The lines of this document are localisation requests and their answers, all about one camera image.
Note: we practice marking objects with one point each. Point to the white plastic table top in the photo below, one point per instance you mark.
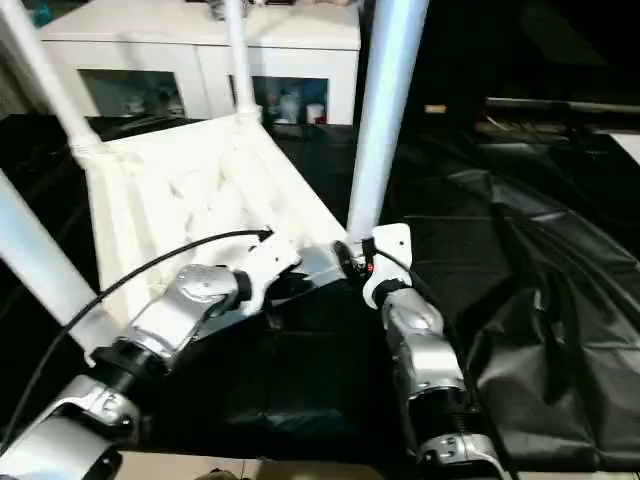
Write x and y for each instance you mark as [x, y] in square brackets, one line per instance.
[175, 190]

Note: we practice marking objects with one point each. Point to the white small bottle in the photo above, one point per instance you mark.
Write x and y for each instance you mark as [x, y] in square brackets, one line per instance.
[314, 114]
[288, 107]

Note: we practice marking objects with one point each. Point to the black white crumpled bundle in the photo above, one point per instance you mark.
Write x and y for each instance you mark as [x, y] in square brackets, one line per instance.
[217, 6]

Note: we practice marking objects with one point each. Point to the black tall cabinet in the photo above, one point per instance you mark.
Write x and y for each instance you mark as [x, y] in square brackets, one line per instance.
[450, 50]

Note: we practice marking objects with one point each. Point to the black long bar device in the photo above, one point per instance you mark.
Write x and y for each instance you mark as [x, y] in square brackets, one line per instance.
[560, 105]

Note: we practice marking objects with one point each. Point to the white flat board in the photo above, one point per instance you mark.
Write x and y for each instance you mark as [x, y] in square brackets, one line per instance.
[630, 145]

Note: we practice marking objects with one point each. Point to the dark brown rounded part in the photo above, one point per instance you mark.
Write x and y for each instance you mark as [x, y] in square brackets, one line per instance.
[222, 475]

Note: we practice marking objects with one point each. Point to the yellow label sticker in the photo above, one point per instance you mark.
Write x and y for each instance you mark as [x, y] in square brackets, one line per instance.
[435, 108]

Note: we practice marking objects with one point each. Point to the white glass-door cabinet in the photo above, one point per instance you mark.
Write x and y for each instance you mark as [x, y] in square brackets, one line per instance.
[150, 45]

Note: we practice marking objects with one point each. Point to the black plastic mat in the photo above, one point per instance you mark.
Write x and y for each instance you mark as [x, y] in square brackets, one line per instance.
[500, 200]

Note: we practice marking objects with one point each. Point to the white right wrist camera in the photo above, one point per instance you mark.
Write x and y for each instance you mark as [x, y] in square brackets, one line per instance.
[395, 240]

